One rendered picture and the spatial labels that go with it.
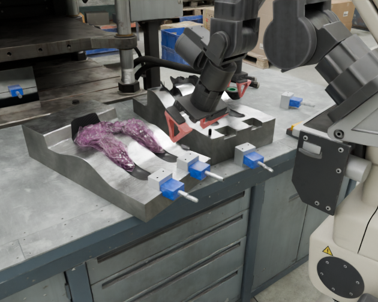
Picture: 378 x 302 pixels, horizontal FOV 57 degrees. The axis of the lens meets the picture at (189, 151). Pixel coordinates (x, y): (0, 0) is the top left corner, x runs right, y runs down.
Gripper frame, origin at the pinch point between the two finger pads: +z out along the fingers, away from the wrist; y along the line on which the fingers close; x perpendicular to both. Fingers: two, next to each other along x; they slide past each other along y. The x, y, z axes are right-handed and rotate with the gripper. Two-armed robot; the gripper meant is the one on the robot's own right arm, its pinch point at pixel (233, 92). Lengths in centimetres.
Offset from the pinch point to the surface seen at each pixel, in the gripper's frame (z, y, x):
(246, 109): -6.7, -29.3, 19.7
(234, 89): -0.7, 1.0, -1.3
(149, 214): 0, -51, 70
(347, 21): 41, 218, -418
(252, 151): -2, -46, 32
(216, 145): -5, -40, 41
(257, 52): 69, 242, -256
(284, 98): -1.9, -21.1, -8.6
